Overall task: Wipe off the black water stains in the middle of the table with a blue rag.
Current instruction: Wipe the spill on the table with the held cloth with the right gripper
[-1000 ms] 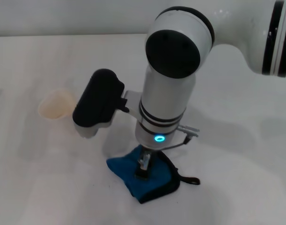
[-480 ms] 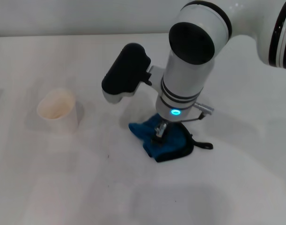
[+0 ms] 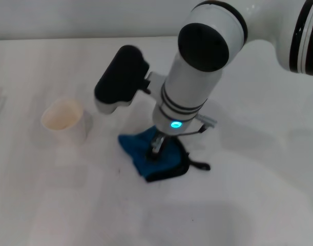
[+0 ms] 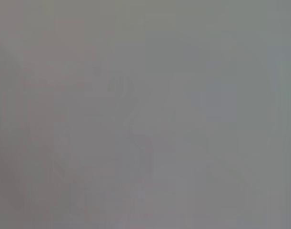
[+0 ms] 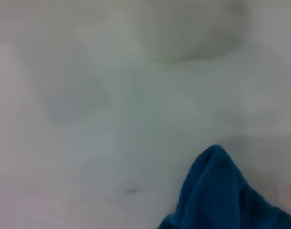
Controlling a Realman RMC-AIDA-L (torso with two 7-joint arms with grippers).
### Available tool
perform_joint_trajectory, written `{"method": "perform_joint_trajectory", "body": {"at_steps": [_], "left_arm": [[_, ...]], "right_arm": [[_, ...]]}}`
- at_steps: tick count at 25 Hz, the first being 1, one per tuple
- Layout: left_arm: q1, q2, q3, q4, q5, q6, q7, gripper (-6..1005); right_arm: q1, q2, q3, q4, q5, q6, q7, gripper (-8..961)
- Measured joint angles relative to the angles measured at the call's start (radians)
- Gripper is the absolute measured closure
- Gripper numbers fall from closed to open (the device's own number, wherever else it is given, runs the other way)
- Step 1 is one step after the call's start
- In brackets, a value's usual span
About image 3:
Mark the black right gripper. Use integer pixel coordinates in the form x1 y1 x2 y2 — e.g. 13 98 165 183
145 131 170 161

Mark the blue rag with black trim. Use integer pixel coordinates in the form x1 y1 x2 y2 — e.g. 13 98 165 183
117 126 212 183

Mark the white paper cup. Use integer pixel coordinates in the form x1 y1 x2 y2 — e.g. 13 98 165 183
40 99 94 146

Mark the thin black cable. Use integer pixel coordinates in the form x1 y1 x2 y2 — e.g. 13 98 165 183
180 125 207 136

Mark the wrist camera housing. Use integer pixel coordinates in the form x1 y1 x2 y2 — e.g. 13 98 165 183
94 45 151 115

